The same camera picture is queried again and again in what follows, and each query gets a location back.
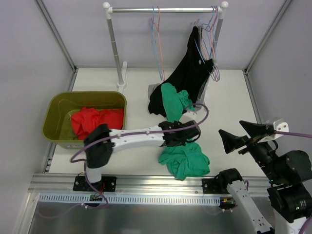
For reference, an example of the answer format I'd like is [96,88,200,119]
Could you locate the green tank top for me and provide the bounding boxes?
[158,83,210,180]

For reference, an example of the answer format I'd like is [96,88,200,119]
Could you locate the grey tank top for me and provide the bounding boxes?
[147,25,210,113]

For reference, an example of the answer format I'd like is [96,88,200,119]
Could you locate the black tank top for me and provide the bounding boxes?
[148,25,215,117]

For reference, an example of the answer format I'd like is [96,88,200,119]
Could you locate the red tank top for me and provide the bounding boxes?
[71,107,124,140]

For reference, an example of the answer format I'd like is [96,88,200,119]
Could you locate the pink wire hanger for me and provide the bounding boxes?
[156,6,165,81]

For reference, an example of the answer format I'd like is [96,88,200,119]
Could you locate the light blue wire hanger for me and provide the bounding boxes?
[149,7,163,81]

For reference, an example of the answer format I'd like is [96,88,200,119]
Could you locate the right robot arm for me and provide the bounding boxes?
[216,118,312,234]

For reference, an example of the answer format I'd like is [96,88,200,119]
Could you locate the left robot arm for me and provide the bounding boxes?
[70,120,201,193]

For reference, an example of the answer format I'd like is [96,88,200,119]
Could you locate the light blue hanger rack end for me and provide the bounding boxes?
[204,5,220,81]

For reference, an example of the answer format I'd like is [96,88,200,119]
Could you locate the white and silver clothes rack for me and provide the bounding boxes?
[103,1,229,94]

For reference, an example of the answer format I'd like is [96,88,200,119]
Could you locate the olive green plastic basket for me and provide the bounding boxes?
[42,91,127,149]

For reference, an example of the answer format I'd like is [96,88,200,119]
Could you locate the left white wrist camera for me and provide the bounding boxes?
[179,110,197,124]

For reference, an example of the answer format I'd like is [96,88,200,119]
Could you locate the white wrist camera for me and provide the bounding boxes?
[179,110,197,124]
[259,117,289,143]

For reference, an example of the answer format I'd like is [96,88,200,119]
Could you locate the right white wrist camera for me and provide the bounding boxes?
[259,117,289,143]

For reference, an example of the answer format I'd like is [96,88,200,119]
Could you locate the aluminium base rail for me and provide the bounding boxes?
[28,173,271,195]

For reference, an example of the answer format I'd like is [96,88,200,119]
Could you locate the white slotted cable duct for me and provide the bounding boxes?
[39,193,221,206]

